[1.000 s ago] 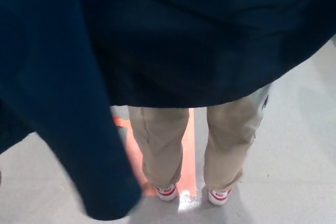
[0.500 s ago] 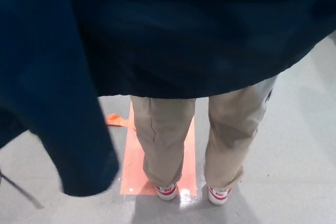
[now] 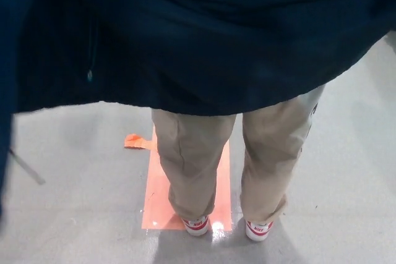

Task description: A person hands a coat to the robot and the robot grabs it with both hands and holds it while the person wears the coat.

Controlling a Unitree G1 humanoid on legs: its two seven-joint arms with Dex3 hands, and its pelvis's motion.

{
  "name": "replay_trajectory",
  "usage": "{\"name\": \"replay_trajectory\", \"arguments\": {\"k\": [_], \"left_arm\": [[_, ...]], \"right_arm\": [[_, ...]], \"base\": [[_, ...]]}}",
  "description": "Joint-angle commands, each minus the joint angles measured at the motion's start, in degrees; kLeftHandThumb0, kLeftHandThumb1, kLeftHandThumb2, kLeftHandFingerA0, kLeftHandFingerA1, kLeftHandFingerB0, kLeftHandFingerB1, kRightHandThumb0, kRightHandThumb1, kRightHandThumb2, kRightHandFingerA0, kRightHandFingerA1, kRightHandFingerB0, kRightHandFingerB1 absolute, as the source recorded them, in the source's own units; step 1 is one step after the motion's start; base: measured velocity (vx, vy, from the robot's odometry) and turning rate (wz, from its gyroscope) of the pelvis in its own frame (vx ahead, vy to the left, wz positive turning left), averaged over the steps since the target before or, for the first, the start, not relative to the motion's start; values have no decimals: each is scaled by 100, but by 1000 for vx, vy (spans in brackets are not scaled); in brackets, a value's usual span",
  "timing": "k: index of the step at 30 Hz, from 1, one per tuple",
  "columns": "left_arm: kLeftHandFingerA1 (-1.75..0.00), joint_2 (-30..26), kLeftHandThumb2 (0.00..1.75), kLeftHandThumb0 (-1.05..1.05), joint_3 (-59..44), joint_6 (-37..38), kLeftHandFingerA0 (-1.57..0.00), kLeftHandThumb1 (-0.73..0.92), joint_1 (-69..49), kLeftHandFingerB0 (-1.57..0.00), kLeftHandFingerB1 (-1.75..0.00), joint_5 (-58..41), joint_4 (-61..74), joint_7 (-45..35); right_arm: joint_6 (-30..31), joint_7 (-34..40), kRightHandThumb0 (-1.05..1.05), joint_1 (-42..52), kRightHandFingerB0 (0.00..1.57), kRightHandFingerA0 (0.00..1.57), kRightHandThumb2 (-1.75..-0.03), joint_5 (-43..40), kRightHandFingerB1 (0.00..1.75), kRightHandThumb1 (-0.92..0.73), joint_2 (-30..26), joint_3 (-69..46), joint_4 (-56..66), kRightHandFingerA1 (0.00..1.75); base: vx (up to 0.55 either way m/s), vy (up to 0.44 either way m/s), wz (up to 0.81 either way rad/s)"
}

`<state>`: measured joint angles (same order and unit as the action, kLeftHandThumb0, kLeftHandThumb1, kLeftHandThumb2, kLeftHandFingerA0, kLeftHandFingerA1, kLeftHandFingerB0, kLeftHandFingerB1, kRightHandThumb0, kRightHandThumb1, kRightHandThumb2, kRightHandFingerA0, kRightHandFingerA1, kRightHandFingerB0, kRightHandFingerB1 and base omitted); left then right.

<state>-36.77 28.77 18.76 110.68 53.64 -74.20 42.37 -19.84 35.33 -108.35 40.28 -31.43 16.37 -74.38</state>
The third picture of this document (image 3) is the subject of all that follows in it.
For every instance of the orange rectangular floor mat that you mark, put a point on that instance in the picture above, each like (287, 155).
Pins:
(154, 196)

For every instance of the red white Nike sneaker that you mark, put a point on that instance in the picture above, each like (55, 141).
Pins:
(258, 230)
(195, 225)

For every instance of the navy blue coat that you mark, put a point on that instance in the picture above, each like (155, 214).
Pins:
(198, 44)

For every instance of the orange tape scrap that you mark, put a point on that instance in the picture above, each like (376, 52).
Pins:
(134, 142)

